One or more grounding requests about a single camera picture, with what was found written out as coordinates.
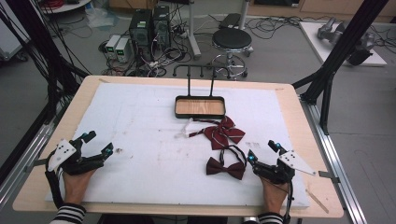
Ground thin wooden stick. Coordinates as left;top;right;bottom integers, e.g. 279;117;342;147
304;188;330;215

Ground black computer tower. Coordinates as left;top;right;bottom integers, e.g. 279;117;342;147
152;5;172;49
129;8;153;60

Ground striped dark red bow tie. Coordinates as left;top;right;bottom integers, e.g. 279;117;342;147
174;115;247;151

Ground black metal frame stand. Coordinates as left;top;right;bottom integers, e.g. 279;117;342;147
4;0;90;125
292;0;390;135

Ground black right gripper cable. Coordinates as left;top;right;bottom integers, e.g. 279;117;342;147
283;181;295;224

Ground white power supply unit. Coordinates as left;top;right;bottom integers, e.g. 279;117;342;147
115;37;134;63
105;35;121;54

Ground black flat box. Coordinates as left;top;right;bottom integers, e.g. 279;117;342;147
219;12;242;31

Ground metal clamp bracket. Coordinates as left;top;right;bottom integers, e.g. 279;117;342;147
318;170;341;185
24;158;48;174

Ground tangle of floor cables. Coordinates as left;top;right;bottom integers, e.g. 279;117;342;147
99;31;194;78

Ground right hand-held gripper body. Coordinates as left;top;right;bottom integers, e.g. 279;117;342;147
253;149;317;185

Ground clear plastic bag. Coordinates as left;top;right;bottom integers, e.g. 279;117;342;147
85;7;120;30

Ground person's left hand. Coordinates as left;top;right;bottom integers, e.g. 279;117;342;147
63;169;97;205

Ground person's right hand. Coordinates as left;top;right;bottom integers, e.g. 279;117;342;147
260;176;290;216

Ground aluminium frame rail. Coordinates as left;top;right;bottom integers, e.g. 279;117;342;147
299;96;369;224
0;102;74;203

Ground black round stool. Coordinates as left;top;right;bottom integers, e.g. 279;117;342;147
210;27;255;78

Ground plain dark red bow tie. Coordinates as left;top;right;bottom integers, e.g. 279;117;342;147
205;145;248;181

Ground black cables on floor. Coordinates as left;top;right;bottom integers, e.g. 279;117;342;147
246;14;314;41

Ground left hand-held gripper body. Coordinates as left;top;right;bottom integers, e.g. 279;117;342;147
47;138;106;175

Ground black rack with wooden tray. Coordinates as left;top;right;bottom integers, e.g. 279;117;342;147
172;64;232;119

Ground desk with grey legs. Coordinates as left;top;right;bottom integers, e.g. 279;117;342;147
186;0;251;60

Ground white floor board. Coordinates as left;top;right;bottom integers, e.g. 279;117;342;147
299;21;388;67

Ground round white table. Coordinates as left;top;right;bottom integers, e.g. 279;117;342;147
39;0;93;15

